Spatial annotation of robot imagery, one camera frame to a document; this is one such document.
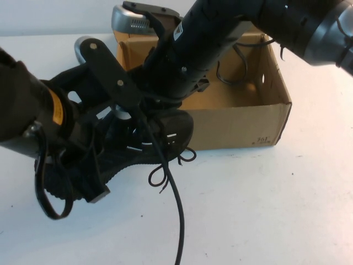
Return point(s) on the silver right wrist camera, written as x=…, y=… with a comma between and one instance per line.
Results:
x=124, y=22

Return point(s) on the black camera bracket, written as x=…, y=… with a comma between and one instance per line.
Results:
x=154, y=8
x=110, y=69

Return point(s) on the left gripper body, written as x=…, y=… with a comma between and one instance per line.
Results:
x=82, y=80

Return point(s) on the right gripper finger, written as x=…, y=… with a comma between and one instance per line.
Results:
x=165, y=124

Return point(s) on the brown cardboard shoe box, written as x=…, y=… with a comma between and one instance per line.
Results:
x=234, y=124

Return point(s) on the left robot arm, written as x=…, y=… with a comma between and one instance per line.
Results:
x=22, y=110

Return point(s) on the black left camera bracket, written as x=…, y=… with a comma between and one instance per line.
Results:
x=110, y=69

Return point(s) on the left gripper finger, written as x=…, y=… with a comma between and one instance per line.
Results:
x=99, y=190

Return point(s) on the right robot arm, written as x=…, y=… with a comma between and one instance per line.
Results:
x=209, y=27

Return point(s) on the black right camera bracket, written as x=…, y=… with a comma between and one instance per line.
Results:
x=154, y=8

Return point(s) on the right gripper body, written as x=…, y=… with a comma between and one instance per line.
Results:
x=171, y=82

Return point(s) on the black knit sneaker with laces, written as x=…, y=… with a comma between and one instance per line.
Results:
x=129, y=160

